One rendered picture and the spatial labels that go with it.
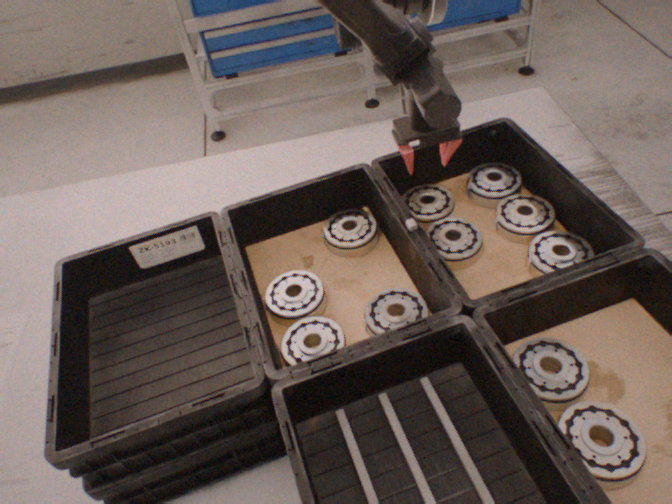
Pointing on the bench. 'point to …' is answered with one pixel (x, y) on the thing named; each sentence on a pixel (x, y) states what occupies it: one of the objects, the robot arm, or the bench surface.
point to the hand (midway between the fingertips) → (426, 165)
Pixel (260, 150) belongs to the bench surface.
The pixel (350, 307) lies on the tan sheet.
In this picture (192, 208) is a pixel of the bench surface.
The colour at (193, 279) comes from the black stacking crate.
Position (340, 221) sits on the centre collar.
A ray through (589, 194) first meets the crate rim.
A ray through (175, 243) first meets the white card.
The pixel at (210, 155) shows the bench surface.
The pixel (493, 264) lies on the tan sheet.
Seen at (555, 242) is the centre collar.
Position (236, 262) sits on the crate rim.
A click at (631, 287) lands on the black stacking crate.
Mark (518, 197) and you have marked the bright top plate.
